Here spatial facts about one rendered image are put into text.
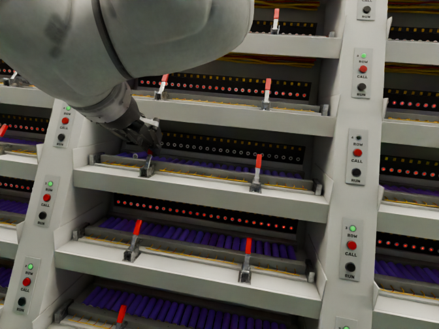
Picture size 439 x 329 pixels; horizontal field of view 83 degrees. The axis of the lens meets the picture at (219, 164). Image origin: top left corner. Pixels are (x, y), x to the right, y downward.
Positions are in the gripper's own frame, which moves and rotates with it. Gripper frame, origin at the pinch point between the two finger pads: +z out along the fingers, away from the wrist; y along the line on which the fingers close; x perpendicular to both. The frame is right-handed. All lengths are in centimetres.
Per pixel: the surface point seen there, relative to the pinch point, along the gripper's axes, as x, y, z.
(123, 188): -11.3, -4.4, 0.9
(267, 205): -10.5, 29.7, 0.4
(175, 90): 23.3, -1.7, 11.5
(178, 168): -3.5, 6.4, 5.2
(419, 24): 53, 71, 11
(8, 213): -21.6, -39.5, 8.5
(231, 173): -3.3, 20.5, 5.1
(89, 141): -0.2, -17.9, 2.3
